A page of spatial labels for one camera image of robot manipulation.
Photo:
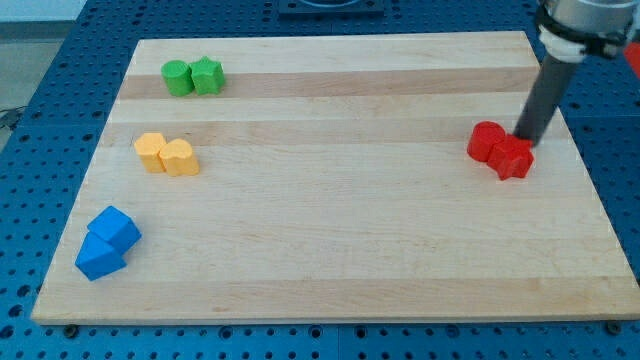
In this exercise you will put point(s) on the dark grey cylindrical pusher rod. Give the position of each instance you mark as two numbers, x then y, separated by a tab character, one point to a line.
548	89

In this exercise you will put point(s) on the red star block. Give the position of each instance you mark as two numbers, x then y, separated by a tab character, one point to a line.
511	158

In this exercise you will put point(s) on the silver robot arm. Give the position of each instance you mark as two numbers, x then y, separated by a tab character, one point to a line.
570	31

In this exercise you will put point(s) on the green star block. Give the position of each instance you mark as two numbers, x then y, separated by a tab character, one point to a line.
207	76

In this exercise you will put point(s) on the red cylinder block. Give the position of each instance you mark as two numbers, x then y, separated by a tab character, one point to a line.
484	137

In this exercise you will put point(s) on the light wooden board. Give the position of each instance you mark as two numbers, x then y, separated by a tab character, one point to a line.
335	186

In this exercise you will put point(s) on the green cylinder block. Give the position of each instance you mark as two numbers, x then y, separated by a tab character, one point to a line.
177	77

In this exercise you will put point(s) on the yellow heart block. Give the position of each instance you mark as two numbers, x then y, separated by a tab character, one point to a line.
179	159

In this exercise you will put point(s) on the yellow hexagon block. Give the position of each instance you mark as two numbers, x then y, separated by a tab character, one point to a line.
148	147

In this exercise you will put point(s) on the blue cube block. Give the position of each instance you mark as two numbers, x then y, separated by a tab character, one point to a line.
115	228

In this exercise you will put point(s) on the blue triangle block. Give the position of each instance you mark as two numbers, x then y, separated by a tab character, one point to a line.
97	258

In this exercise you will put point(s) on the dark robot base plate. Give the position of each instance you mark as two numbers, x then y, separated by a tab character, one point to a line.
307	8

